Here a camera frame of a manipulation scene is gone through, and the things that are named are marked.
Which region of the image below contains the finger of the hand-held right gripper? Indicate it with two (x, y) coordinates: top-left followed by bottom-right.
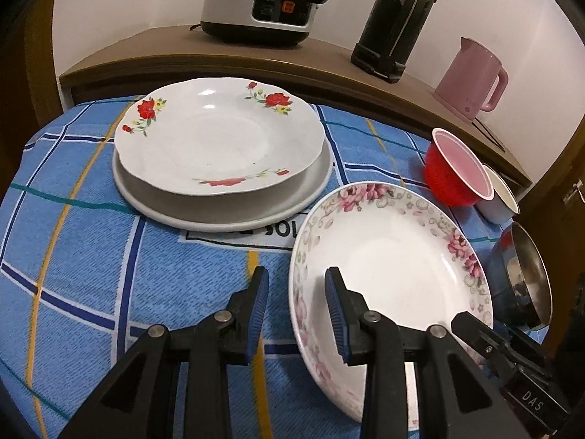
(450, 311), (544, 376)

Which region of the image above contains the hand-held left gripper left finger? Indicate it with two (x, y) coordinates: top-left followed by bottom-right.
(59, 265), (270, 439)

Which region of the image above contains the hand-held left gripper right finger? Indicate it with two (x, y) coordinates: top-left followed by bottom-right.
(325, 267), (533, 439)

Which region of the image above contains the stainless steel bowl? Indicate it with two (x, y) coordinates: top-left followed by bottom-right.
(487, 222), (553, 330)

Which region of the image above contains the pink floral white plate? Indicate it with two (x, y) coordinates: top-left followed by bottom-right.
(289, 183), (494, 426)

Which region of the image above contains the white enamel bowl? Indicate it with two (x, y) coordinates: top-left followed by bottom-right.
(475, 165), (520, 225)

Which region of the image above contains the red bowl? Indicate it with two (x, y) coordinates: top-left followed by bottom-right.
(423, 128), (494, 207)

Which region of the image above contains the plain white plate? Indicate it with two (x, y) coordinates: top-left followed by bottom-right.
(112, 146), (333, 232)

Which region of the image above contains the red floral white plate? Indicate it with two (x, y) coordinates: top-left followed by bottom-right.
(113, 78), (325, 197)

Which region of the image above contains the blue plaid cloth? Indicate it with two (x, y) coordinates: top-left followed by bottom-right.
(0, 94), (540, 439)

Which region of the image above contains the wooden door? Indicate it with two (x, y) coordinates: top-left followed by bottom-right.
(516, 23), (585, 284)

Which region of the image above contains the pink electric kettle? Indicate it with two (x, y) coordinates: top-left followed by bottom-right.
(433, 37), (509, 124)

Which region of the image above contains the wooden cabinet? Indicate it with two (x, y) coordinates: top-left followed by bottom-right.
(59, 25), (533, 188)

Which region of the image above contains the black thermos flask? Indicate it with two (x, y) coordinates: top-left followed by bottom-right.
(351, 0), (445, 84)

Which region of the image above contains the white and black rice cooker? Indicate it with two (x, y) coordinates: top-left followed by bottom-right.
(189, 0), (332, 49)

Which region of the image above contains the black kettle cable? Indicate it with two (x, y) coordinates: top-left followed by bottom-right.
(471, 116), (506, 151)

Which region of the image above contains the wooden wall panel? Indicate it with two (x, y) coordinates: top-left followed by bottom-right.
(25, 0), (62, 122)

